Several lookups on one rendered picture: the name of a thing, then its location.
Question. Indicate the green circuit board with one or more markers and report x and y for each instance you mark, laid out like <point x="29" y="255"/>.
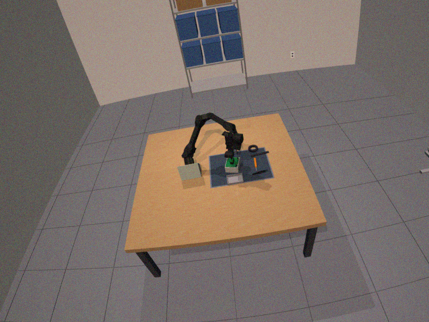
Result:
<point x="232" y="165"/>

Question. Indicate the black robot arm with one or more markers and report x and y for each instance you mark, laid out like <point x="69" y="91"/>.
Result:
<point x="200" y="120"/>

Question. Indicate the dark blue mat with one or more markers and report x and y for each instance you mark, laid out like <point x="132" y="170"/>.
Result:
<point x="218" y="176"/>

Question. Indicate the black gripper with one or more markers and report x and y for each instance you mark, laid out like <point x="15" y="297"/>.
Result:
<point x="230" y="152"/>

